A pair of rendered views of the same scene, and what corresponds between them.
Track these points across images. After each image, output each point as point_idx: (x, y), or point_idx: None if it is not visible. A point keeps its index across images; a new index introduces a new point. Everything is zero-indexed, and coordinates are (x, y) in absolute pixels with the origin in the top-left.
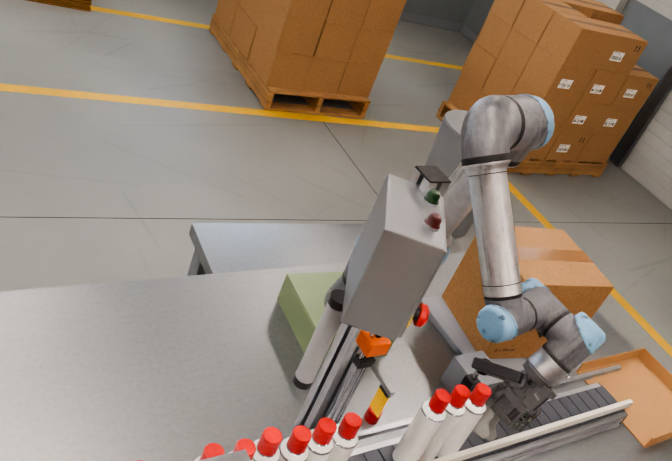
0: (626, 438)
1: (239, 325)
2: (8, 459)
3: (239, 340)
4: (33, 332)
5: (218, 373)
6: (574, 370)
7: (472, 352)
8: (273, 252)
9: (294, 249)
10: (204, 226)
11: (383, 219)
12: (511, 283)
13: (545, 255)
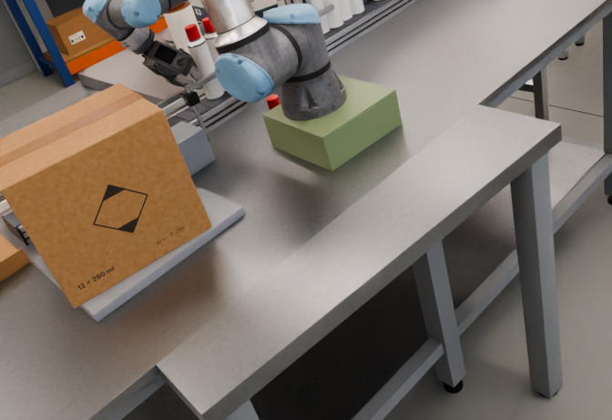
0: None
1: (414, 92)
2: (463, 3)
3: (404, 86)
4: (532, 20)
5: (401, 67)
6: (32, 262)
7: (182, 141)
8: (446, 156)
9: (428, 174)
10: (545, 128)
11: None
12: None
13: (72, 126)
